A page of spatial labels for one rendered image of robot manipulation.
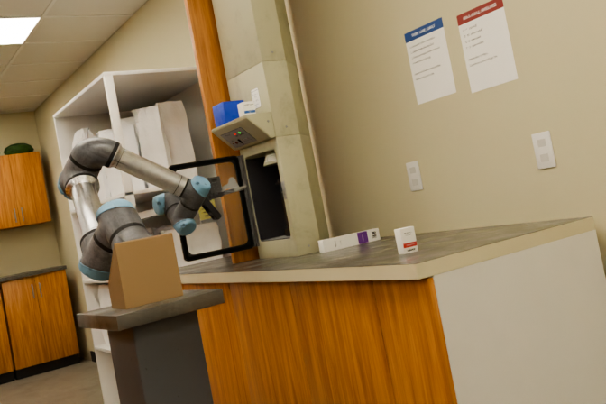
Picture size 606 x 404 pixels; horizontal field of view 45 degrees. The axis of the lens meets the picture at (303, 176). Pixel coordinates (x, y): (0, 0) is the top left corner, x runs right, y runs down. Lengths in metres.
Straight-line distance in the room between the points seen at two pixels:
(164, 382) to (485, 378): 0.86
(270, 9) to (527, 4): 1.05
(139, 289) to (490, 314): 0.95
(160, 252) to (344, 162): 1.31
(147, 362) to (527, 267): 1.06
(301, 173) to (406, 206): 0.44
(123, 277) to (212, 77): 1.34
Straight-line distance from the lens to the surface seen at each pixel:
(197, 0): 3.28
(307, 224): 2.87
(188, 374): 2.15
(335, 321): 2.23
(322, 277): 2.17
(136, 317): 2.01
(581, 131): 2.35
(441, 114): 2.74
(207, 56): 3.22
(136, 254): 2.11
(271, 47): 2.94
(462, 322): 1.92
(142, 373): 2.09
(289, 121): 2.90
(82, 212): 2.48
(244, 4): 3.00
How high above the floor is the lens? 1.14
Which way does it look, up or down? 2 degrees up
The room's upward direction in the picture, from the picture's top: 11 degrees counter-clockwise
